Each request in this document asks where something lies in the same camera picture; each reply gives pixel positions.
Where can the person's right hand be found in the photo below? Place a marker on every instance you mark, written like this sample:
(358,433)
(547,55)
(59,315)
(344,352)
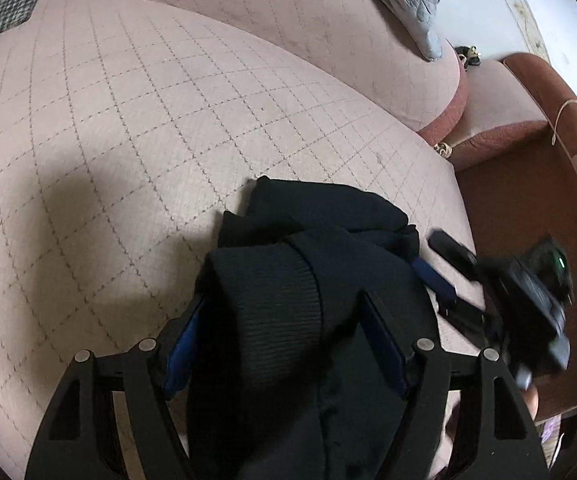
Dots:
(530,401)

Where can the black pants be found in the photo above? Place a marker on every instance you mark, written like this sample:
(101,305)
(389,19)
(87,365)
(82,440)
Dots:
(278,310)

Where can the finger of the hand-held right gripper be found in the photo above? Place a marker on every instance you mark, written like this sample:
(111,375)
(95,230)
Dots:
(438,282)
(453,251)

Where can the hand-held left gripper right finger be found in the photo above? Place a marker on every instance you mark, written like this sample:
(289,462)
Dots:
(388,345)

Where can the pair of dark sandals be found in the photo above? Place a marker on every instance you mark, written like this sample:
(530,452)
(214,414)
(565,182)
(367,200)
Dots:
(468,55)

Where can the pink quilted sofa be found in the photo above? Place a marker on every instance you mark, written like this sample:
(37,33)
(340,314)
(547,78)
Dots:
(118,135)

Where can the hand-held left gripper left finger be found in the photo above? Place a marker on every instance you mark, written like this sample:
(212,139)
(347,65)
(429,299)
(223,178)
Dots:
(183,355)

